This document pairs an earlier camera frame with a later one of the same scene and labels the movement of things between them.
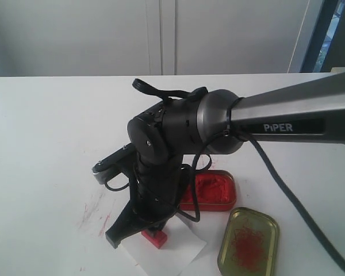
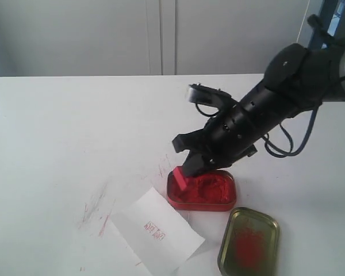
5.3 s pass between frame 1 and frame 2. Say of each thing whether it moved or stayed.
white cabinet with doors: stayed
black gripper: moved
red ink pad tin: stayed
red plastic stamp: moved
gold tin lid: stayed
